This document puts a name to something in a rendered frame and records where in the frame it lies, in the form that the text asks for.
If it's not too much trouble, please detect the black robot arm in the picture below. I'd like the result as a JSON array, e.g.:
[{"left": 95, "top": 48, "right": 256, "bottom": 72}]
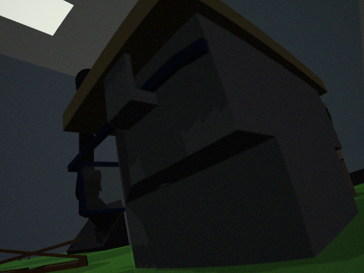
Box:
[{"left": 75, "top": 69, "right": 120, "bottom": 231}]

